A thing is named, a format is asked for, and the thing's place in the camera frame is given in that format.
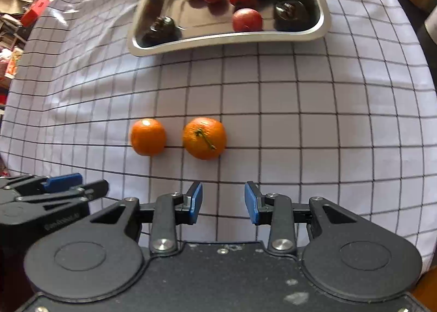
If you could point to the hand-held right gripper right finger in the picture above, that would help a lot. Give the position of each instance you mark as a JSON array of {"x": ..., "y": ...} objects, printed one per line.
[{"x": 252, "y": 202}]

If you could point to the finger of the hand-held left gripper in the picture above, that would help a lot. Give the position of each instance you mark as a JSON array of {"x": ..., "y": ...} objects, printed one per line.
[
  {"x": 63, "y": 181},
  {"x": 92, "y": 189}
]

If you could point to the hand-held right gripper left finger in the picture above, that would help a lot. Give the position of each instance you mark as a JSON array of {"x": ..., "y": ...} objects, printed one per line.
[{"x": 195, "y": 202}]

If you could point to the large orange mandarin with stem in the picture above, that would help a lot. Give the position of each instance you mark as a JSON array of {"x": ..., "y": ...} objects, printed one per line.
[{"x": 204, "y": 139}]

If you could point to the small orange mandarin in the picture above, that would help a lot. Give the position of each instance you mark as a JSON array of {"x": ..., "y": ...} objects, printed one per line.
[{"x": 148, "y": 137}]

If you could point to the stainless steel tray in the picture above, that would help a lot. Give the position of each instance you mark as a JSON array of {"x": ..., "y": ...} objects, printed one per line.
[{"x": 205, "y": 28}]

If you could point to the red box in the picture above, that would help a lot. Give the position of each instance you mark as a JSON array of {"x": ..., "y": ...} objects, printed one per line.
[{"x": 34, "y": 11}]

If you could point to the dark round fruit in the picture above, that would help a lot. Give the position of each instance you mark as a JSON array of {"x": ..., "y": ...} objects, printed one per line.
[
  {"x": 292, "y": 14},
  {"x": 160, "y": 28}
]

